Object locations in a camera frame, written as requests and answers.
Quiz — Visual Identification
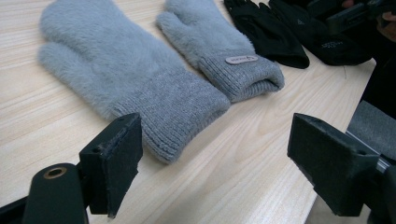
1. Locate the grey fluffy mitten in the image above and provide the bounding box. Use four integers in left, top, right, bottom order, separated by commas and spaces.
36, 0, 232, 165

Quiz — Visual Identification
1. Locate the black glove with small logo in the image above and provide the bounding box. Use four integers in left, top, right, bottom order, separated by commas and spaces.
268, 0, 373, 67

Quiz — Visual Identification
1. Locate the black glove with white print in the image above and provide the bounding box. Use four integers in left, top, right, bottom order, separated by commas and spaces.
223, 0, 311, 70

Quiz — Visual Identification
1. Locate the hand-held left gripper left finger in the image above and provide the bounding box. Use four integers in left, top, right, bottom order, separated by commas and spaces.
78, 112, 144, 218

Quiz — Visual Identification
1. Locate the grey cloth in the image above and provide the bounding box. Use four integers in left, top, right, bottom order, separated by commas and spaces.
155, 0, 286, 104

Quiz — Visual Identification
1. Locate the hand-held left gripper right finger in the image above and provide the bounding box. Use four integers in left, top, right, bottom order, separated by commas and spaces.
287, 112, 381, 217

